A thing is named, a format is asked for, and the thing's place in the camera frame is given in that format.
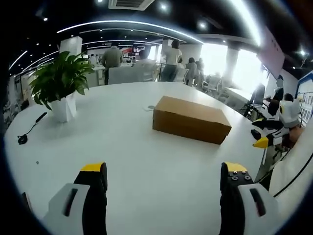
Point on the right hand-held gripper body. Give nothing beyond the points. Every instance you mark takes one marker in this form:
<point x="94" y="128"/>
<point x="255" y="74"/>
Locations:
<point x="289" y="112"/>

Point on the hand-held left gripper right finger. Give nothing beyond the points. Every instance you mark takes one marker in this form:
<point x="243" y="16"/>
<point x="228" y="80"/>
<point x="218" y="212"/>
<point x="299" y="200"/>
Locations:
<point x="240" y="210"/>

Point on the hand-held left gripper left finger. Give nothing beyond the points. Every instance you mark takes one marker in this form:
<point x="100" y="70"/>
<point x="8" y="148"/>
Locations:
<point x="80" y="210"/>

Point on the brown cardboard shoe box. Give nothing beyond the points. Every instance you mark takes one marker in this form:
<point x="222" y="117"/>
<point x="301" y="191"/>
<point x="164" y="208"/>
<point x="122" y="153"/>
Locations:
<point x="190" y="117"/>

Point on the person's right hand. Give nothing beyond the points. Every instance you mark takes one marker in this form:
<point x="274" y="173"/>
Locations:
<point x="296" y="135"/>

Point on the small black object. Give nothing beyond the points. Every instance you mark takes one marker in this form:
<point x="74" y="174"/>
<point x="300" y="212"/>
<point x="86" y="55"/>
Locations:
<point x="255" y="134"/>

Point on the dark computer monitor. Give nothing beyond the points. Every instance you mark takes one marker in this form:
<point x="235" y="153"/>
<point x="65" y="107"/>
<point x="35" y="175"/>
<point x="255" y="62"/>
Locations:
<point x="259" y="94"/>

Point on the white plant pot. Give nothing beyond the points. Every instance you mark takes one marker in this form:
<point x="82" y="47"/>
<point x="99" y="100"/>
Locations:
<point x="62" y="110"/>

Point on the green leafy plant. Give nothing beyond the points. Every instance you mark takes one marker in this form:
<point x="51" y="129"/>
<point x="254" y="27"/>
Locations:
<point x="61" y="76"/>

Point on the white office chair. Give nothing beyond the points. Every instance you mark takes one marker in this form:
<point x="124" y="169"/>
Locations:
<point x="122" y="75"/>

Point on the curved ceiling light strip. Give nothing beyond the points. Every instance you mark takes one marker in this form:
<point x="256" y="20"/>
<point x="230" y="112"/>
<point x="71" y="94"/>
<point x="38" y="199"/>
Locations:
<point x="127" y="22"/>

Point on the ceiling air vent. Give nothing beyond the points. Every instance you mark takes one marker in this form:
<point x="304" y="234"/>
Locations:
<point x="132" y="3"/>

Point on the blue wall board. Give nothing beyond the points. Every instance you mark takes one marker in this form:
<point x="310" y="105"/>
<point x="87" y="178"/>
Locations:
<point x="305" y="98"/>

